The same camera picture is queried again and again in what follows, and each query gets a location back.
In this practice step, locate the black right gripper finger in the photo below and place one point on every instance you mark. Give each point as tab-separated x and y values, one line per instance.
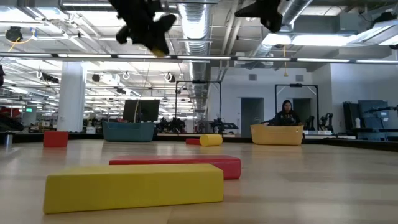
273	23
248	12

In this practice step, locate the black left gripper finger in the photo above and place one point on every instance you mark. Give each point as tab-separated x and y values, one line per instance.
153	42
163	40

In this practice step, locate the small red block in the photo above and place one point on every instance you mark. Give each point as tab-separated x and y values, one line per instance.
192	142

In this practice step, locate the yellow cylinder block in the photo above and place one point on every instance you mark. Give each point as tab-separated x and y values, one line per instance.
211	140

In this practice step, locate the long red block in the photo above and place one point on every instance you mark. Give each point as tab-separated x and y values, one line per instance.
186	160

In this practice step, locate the red cube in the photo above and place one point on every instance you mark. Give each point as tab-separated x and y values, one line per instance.
56	139

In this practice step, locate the long yellow block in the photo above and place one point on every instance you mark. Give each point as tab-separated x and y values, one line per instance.
133	189

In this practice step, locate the long LED light bar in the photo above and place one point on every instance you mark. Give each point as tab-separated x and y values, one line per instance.
84	56

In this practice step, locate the black monitor on stand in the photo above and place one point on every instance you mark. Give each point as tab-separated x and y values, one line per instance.
146	110

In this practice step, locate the black background robot arms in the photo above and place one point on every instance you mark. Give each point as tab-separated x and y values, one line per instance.
172	124
222	126
326	122

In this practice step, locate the dark teal plastic bin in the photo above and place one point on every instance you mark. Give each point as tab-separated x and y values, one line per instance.
128	132

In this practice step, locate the person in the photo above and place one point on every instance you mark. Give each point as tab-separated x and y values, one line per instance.
286	116

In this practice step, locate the grey door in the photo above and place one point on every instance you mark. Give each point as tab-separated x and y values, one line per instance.
252	116

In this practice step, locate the white building column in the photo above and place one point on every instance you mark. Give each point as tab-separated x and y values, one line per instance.
71	99

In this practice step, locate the yellow plastic bin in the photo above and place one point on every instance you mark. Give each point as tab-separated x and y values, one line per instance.
276	135

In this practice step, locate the white bottle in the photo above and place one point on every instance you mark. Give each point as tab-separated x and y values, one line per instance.
357	123

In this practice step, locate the grey equipment cabinet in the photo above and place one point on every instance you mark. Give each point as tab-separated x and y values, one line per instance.
373	115

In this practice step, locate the green exit sign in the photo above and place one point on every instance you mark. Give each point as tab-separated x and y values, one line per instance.
29	109

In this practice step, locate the silver slanted ventilation duct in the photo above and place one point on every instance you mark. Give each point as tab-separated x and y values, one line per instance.
298	8

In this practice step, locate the silver round ventilation duct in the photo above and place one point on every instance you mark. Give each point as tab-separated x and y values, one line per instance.
196	28

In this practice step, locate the black gantry frame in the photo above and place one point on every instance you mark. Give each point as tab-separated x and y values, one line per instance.
275	102
176	102

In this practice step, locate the black aluminium table frame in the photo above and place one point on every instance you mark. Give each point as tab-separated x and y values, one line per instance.
84	136

